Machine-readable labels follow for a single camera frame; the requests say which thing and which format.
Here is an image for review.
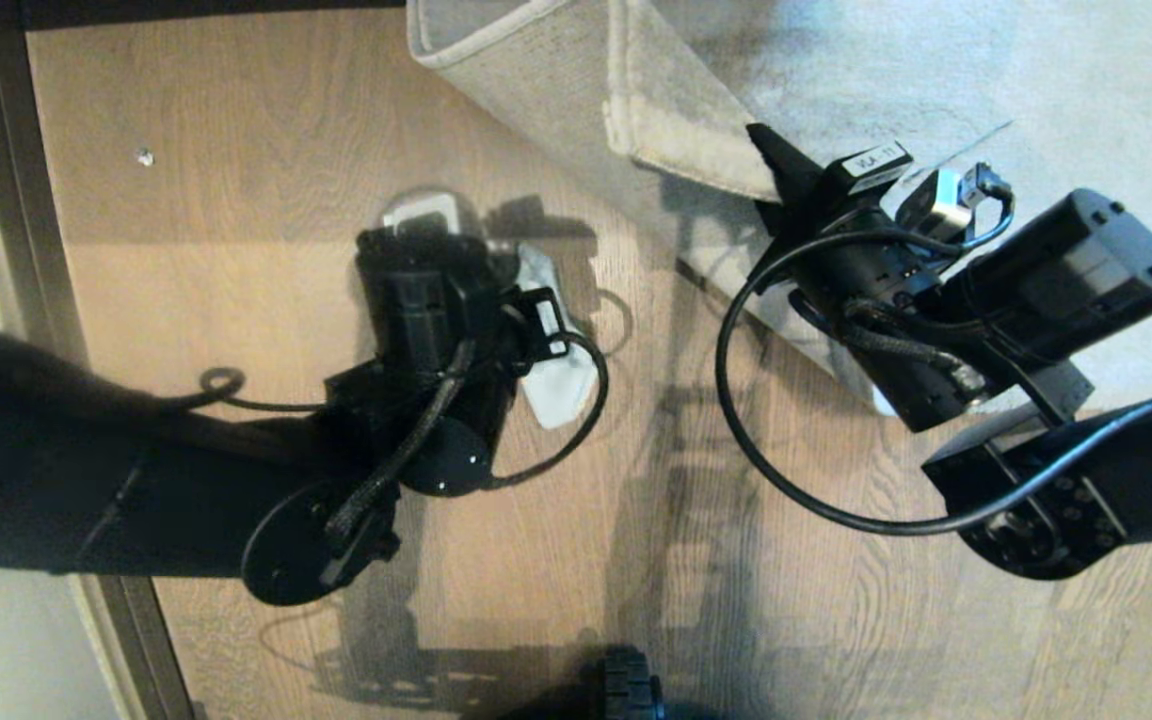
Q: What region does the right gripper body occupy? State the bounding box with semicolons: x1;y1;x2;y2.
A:
754;141;945;313

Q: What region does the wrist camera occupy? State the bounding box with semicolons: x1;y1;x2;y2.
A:
380;192;469;239
894;162;1015;249

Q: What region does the black cable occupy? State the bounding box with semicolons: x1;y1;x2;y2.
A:
481;330;611;492
714;228;1152;538

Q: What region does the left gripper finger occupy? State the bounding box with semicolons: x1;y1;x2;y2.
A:
508;286;571;361

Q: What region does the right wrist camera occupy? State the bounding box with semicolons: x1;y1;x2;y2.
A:
894;162;1015;249

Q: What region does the dark door threshold strip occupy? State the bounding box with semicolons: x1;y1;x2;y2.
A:
0;0;199;720

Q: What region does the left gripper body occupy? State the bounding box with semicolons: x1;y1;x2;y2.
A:
354;224;519;373

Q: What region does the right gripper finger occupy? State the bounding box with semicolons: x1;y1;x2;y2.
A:
744;122;827;206

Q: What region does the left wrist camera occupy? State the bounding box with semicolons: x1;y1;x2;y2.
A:
380;192;469;239

